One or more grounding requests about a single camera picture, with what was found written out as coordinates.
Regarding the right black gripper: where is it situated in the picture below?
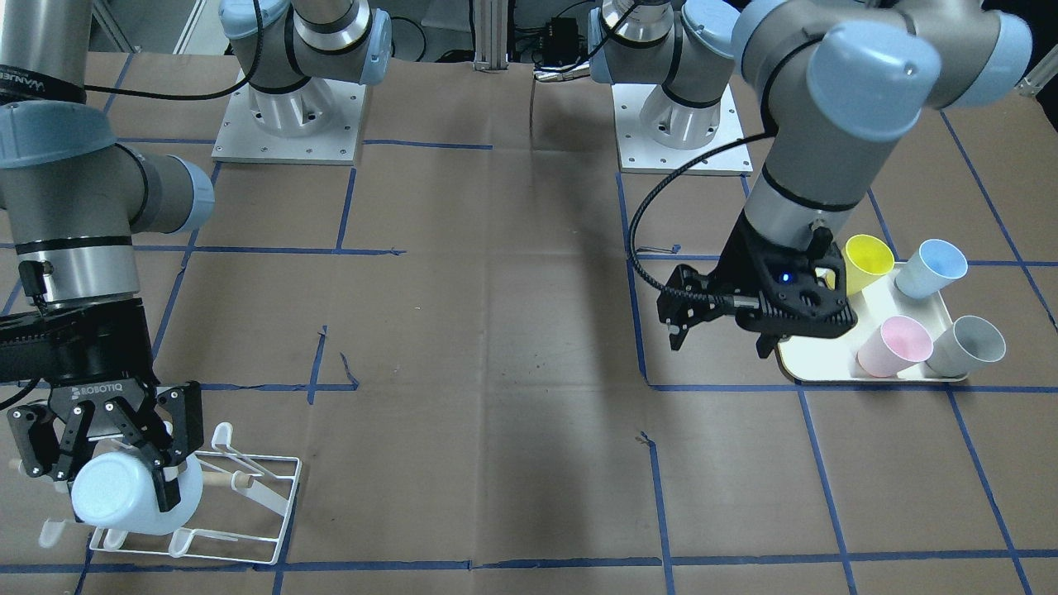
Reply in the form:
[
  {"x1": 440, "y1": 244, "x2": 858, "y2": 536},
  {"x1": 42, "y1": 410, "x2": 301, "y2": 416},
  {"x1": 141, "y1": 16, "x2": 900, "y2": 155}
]
[{"x1": 2, "y1": 300, "x2": 204, "y2": 512}]

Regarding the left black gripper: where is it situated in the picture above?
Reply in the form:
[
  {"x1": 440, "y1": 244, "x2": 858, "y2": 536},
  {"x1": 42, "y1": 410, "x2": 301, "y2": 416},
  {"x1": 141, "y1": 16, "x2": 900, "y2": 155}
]
[{"x1": 657, "y1": 214, "x2": 856, "y2": 359}]

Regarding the light blue plastic cup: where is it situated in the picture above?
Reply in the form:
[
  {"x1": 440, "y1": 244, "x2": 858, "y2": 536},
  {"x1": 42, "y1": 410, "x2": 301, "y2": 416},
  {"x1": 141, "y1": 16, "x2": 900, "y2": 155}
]
[{"x1": 71, "y1": 452, "x2": 203, "y2": 536}]

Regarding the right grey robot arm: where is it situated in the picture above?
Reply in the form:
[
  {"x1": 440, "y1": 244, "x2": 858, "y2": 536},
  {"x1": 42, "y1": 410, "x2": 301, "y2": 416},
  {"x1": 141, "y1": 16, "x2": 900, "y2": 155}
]
[{"x1": 2, "y1": 1, "x2": 393, "y2": 513}]

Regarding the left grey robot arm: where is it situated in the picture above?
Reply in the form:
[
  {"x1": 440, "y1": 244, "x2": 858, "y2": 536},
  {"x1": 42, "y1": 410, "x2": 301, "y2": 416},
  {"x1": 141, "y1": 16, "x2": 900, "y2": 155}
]
[{"x1": 587, "y1": 1, "x2": 1034, "y2": 358}]

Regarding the yellow plastic cup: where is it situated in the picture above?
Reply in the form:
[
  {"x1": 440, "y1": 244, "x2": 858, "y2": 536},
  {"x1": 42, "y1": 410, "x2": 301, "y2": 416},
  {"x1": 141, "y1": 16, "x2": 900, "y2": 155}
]
[{"x1": 839, "y1": 234, "x2": 895, "y2": 298}]

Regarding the pink plastic cup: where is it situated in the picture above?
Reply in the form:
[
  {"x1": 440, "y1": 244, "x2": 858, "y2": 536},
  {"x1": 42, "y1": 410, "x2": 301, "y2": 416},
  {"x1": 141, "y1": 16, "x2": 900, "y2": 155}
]
[{"x1": 856, "y1": 315, "x2": 934, "y2": 378}]

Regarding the grey plastic cup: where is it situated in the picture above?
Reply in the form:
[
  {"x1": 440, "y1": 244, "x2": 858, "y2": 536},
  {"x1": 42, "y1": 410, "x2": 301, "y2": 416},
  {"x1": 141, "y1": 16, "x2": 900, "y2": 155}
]
[{"x1": 926, "y1": 315, "x2": 1008, "y2": 378}]

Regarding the cream plastic tray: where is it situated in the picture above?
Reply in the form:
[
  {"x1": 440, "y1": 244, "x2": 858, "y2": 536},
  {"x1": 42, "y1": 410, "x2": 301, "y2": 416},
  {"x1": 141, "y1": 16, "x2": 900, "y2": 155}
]
[{"x1": 777, "y1": 263, "x2": 967, "y2": 383}]

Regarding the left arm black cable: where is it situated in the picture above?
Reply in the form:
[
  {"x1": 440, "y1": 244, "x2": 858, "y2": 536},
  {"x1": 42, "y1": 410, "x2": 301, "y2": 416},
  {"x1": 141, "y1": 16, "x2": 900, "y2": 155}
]
[{"x1": 628, "y1": 136, "x2": 774, "y2": 302}]

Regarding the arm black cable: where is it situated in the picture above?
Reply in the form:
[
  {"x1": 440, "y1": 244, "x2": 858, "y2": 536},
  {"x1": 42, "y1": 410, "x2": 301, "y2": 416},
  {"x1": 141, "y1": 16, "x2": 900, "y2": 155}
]
[
  {"x1": 628, "y1": 136, "x2": 774, "y2": 302},
  {"x1": 0, "y1": 260, "x2": 50, "y2": 410}
]

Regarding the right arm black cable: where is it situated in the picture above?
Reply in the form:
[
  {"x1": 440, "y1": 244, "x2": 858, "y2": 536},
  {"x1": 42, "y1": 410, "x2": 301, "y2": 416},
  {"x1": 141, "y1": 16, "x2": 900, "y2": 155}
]
[{"x1": 0, "y1": 260, "x2": 50, "y2": 410}]

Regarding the white wire cup rack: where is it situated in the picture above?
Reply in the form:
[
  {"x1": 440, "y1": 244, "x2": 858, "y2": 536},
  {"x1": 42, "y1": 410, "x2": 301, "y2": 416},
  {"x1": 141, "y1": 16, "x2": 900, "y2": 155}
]
[{"x1": 38, "y1": 421, "x2": 302, "y2": 565}]

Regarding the aluminium frame post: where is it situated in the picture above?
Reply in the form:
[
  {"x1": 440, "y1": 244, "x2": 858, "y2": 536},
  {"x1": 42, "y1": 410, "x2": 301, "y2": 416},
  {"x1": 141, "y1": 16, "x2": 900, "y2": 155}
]
[{"x1": 469, "y1": 0, "x2": 514, "y2": 72}]

